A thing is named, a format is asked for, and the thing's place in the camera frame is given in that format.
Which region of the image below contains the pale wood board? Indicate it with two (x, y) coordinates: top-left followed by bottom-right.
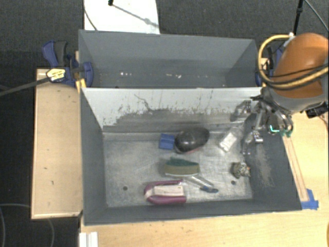
(30, 68), (84, 220)

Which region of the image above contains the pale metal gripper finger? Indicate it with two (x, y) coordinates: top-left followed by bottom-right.
(232, 99), (253, 120)
(241, 131), (264, 156)

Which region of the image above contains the black oval object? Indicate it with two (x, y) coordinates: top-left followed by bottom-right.
(174, 126), (211, 154)

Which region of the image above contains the black cylinder on white bracket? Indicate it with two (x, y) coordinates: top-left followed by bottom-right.
(305, 102), (329, 118)

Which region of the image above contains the magenta packet with white label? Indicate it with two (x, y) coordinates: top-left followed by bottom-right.
(143, 179), (187, 205)

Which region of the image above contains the clear tool with blue tip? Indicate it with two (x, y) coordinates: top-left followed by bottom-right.
(184, 175), (219, 194)

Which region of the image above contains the small speckled toy animal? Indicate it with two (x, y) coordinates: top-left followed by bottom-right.
(230, 162), (251, 179)

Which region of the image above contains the grey metal bin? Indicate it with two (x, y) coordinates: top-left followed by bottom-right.
(78, 29), (303, 226)

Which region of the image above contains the small blue block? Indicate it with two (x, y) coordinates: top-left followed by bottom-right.
(158, 133), (176, 150)

